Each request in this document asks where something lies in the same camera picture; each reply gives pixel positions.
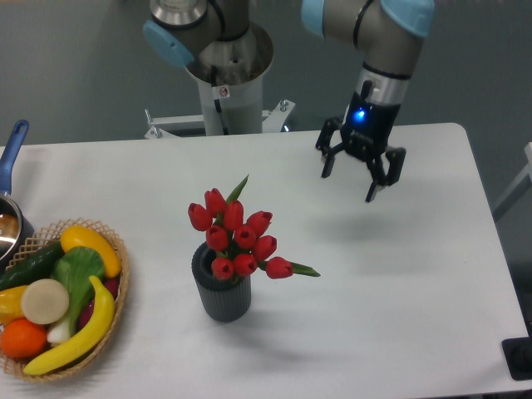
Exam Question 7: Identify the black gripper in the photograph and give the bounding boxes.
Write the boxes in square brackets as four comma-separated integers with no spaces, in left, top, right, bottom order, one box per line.
[315,79,406,203]

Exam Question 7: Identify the red tulip bouquet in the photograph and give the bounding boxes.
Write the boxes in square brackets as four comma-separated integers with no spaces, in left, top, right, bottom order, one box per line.
[187,177,320,286]

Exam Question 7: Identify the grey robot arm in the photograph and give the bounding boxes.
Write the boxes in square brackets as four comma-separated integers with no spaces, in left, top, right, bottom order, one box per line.
[142,1,435,200]

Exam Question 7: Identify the dark grey ribbed vase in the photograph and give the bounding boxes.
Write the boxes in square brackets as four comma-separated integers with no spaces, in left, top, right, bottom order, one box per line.
[191,243,252,323]

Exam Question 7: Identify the white furniture leg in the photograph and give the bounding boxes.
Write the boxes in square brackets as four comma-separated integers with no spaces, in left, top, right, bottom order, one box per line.
[491,142,531,223]

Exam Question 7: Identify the black device at edge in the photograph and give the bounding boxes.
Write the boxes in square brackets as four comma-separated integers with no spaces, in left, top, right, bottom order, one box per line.
[501,337,531,381]

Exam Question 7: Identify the purple red vegetable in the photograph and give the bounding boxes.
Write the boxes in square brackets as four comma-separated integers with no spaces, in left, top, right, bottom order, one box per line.
[78,277,120,330]

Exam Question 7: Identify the yellow banana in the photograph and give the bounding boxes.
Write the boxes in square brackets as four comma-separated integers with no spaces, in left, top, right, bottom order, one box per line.
[23,276,115,376]

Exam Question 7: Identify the green bok choy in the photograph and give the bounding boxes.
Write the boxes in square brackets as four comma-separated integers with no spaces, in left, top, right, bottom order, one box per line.
[47,246,105,346]

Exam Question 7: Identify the woven wicker basket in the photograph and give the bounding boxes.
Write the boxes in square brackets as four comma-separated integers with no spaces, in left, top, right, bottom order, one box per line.
[1,218,131,383]

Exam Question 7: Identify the green cucumber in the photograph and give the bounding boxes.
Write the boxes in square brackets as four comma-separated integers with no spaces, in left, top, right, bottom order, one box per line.
[1,242,64,291]

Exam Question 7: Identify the beige round disc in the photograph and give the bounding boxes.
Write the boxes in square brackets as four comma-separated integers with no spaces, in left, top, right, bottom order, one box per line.
[21,278,70,325]

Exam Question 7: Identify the yellow pepper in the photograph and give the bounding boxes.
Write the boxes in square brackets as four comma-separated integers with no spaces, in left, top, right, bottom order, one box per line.
[0,285,27,325]

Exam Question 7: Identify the orange fruit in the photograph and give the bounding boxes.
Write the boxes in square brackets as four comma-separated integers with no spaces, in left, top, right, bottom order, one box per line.
[1,318,47,358]

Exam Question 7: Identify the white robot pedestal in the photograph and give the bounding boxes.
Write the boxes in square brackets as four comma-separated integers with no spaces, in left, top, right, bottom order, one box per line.
[186,22,273,135]

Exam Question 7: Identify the white metal base frame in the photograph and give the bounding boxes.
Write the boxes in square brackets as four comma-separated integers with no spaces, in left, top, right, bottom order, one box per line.
[144,98,296,140]

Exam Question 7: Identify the blue handled saucepan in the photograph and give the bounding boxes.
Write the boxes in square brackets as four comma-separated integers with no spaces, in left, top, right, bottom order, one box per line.
[1,120,34,273]

